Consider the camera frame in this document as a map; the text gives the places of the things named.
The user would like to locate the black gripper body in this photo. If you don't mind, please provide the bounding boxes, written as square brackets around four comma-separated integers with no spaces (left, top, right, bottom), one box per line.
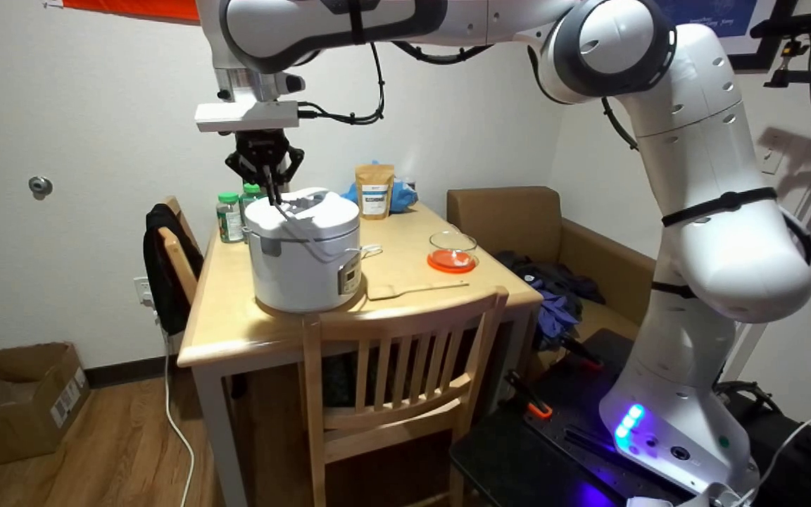
[234,126,297,164]

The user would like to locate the white rice cooker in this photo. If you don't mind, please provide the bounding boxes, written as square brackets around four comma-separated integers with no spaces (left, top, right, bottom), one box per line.
[243,182,368,317]

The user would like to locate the brown paper pouch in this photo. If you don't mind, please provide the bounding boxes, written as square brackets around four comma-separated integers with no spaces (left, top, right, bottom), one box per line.
[352,160,397,223]

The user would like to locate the blue plastic bag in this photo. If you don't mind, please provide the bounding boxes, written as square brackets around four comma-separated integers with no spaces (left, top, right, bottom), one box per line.
[344,178,420,216]

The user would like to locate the wooden chair with jacket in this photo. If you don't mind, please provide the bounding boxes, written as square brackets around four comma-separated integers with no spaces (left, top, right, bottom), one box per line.
[137,198,205,340]

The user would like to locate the black jacket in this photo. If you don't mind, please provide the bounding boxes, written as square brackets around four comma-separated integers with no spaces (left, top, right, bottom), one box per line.
[137,202,202,339]

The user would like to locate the wooden rice paddle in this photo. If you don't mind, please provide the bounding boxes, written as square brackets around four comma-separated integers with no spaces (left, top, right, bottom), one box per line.
[364,277,473,303]

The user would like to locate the glass bowl with orange lid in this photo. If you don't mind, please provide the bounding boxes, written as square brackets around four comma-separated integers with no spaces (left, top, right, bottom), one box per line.
[423,229,478,278]

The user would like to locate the wooden slat chair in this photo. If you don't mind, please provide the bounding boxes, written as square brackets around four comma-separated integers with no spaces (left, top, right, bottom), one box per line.
[296,288,510,507]

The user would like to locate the purple cloth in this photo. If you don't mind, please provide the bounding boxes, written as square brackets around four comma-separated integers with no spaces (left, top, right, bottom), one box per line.
[497,247,585,350]

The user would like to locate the brown sofa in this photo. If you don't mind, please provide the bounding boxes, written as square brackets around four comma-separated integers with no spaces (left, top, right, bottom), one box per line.
[444,182,657,350]

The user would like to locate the orange black clamp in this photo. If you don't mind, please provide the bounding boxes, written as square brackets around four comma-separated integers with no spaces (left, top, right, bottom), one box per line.
[507,368,558,423]

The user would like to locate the cardboard box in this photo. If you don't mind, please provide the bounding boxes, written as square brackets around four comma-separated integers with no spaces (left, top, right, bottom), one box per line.
[0,343,89,475]

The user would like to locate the black framed picture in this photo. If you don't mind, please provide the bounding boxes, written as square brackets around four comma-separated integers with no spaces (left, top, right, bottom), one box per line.
[652,0,797,72]

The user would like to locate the red wall banner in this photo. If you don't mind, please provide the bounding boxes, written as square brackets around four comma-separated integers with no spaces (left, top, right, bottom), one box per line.
[60,0,202,26]

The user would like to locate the round metal wall knob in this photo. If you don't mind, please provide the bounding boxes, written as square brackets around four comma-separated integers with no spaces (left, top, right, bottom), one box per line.
[26,174,55,202]

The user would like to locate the white floor cable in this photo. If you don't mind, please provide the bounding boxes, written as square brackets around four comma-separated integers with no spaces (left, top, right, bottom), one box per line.
[160,355,200,507]

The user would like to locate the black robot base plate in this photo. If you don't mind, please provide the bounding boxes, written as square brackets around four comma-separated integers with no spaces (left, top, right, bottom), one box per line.
[448,326,811,507]

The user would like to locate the white wall outlet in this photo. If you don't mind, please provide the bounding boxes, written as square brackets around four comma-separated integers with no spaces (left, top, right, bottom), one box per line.
[751,139,789,178]

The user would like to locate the black camera on stand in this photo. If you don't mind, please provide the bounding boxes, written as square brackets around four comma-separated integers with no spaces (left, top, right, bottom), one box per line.
[747,9,811,92]

